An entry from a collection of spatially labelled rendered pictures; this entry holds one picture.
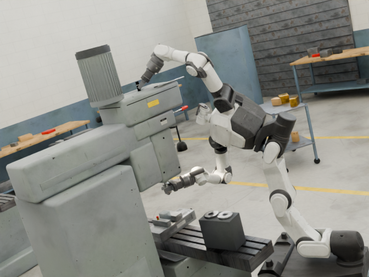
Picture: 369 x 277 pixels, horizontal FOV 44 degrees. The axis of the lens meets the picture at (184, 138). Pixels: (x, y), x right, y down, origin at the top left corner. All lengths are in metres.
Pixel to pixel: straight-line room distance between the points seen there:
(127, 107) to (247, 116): 0.75
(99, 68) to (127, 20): 8.75
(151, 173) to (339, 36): 7.98
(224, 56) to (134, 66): 3.08
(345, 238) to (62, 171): 1.72
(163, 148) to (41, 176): 0.82
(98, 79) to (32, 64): 7.26
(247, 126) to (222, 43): 6.05
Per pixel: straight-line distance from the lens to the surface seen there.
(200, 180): 3.02
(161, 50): 2.78
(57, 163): 2.41
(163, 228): 3.09
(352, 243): 3.02
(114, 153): 2.60
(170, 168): 2.89
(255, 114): 2.90
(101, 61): 2.61
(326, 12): 10.38
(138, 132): 2.69
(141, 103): 2.70
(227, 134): 2.87
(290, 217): 3.04
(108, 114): 2.75
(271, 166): 2.89
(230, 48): 8.78
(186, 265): 2.98
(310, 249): 3.06
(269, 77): 11.40
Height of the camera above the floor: 2.21
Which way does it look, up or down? 14 degrees down
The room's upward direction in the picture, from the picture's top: 15 degrees counter-clockwise
